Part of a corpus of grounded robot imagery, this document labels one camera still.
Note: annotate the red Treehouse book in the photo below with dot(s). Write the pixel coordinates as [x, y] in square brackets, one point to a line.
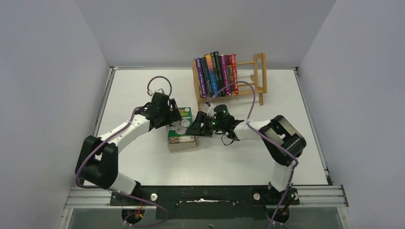
[234, 72]

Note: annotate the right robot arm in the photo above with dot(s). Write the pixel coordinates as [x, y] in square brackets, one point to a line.
[283, 142]

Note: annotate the magenta Treehouse book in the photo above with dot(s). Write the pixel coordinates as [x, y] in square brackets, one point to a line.
[225, 75]

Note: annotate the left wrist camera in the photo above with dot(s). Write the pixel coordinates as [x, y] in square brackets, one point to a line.
[151, 93]

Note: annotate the Jane Eyre book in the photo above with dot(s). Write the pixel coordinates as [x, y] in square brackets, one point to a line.
[212, 73]

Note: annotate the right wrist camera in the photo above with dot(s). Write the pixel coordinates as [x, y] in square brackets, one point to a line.
[211, 106]

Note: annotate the lower stack of books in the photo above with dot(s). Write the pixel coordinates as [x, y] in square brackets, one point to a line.
[181, 146]

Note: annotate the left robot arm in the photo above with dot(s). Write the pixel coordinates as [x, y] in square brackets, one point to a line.
[98, 158]

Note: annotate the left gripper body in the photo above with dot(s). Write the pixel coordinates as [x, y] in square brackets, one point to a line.
[166, 118]

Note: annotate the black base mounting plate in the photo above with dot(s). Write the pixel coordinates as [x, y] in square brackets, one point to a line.
[211, 202]

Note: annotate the dark green book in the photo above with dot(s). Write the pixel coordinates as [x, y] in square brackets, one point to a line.
[217, 74]

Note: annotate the Little Women book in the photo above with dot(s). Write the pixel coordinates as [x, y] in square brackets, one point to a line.
[207, 78]

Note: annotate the green Treehouse book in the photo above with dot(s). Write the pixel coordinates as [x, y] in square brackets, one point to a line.
[177, 129]

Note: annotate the black Moon and Sixpence book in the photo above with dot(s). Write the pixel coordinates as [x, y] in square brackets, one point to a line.
[219, 69]

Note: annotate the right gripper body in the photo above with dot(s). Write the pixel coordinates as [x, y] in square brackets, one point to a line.
[205, 124]

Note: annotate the purple comic book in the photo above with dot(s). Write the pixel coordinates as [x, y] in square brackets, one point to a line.
[201, 79]

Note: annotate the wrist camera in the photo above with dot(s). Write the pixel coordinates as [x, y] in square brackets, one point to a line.
[211, 106]
[151, 93]

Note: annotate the wooden book rack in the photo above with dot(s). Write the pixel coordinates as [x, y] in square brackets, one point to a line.
[251, 79]

